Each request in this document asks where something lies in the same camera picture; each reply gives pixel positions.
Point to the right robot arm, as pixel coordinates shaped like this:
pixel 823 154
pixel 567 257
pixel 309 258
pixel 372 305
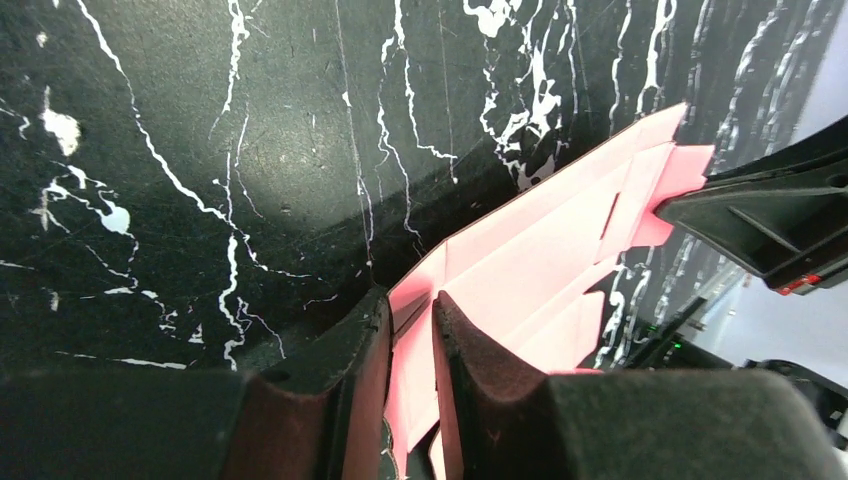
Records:
pixel 666 348

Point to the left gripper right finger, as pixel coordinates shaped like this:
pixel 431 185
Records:
pixel 501 418

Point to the pink paper box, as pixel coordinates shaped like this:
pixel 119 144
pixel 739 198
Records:
pixel 524 273

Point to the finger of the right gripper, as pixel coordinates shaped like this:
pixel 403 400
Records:
pixel 782 217

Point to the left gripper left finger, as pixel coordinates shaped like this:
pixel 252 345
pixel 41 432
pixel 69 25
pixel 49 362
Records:
pixel 316 415

